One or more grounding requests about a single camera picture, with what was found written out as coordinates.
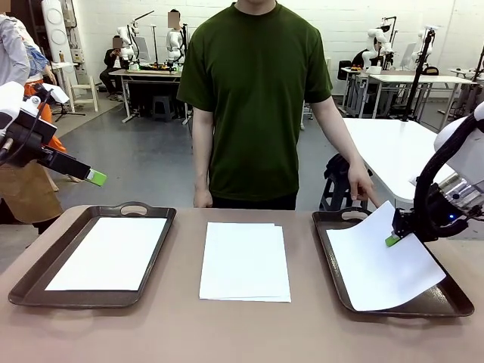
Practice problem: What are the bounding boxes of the white wooden chair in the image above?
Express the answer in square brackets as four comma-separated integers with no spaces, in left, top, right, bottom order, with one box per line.
[70,75,100,113]

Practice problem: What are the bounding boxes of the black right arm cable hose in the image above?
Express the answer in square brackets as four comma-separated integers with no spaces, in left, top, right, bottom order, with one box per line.
[414,111,478,243]

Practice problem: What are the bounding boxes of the black jacket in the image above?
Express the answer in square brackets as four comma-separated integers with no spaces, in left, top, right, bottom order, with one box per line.
[324,153,374,181]

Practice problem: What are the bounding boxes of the black camera stand pole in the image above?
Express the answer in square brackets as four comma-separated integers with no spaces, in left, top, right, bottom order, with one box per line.
[399,25,438,123]

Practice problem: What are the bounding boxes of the person's right hand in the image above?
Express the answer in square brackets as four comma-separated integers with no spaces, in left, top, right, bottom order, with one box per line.
[193,184,215,209]

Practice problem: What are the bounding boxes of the white background desk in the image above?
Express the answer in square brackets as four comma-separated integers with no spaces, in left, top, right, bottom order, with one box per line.
[339,66,383,115]
[368,73,478,119]

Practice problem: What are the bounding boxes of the standing background person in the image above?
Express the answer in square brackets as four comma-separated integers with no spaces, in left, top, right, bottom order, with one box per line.
[167,9,194,50]

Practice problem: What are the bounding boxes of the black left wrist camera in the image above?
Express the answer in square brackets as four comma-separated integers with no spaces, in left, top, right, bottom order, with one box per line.
[17,109,58,147]

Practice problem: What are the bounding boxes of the black step stool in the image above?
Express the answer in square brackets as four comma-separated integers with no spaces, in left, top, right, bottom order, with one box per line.
[319,175,365,212]

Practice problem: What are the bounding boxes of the person's left forearm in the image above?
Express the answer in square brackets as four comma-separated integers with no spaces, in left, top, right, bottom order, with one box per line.
[324,126,366,175]

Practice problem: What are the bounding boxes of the seated person in black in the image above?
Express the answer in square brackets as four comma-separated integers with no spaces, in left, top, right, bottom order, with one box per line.
[100,35,133,101]
[351,48,374,69]

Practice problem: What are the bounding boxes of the background computer monitor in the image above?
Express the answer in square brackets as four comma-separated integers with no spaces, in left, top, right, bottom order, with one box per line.
[400,42,417,71]
[134,36,151,62]

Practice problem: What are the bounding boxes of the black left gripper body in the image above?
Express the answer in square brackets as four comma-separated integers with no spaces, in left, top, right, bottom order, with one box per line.
[0,126,52,169]

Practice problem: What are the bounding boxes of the person's black trousers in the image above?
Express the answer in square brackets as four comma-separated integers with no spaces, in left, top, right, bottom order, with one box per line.
[210,191,299,211]

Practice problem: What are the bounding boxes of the dark brown plastic tray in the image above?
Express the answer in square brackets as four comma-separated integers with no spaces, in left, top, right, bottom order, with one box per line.
[312,206,476,318]
[8,201,178,309]

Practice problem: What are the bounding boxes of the white A4 paper stack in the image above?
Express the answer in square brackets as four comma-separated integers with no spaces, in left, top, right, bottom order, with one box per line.
[199,222,292,303]

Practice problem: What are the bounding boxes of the grey background work table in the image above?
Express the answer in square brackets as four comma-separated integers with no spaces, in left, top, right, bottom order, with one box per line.
[108,67,194,124]

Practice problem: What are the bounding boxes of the bystander in orange trousers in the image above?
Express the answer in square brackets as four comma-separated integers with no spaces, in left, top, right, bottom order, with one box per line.
[22,37,64,153]

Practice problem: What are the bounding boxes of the bystander grey shirt brown trousers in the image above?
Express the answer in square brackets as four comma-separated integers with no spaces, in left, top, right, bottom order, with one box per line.
[0,13,64,235]

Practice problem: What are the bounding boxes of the person in green shirt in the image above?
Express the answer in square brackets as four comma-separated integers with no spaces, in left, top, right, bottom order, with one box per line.
[176,2,334,201]

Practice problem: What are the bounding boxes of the grey plastic stool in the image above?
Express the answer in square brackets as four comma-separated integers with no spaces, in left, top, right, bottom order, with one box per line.
[151,95,177,121]

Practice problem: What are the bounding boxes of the person's left hand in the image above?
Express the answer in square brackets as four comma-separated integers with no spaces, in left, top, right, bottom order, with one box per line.
[347,166,382,208]

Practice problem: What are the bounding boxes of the person's right forearm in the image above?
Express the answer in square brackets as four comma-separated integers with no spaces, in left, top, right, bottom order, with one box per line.
[191,139,216,190]

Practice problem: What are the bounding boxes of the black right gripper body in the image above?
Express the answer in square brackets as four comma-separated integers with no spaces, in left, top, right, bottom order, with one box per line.
[391,209,417,239]

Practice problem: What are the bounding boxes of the white A4 paper sheet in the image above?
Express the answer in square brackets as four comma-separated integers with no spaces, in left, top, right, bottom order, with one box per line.
[325,200,447,312]
[44,217,168,292]

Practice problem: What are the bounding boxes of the white standing air conditioner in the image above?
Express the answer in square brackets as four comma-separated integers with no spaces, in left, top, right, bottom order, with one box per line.
[40,0,79,65]

